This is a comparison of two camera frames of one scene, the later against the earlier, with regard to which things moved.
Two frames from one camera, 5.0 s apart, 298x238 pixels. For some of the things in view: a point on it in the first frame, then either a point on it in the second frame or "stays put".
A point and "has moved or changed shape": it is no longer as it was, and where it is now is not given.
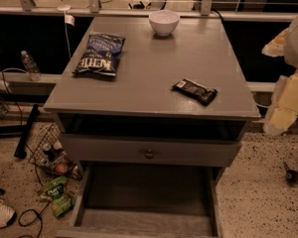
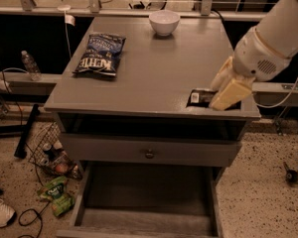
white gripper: [297, 45] to [258, 59]
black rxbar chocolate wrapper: [198, 92] has moved or changed shape
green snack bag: [55, 191] stays put
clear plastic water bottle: [31, 66] stays put
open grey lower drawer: [145, 201] stays put
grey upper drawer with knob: [149, 150] stays put
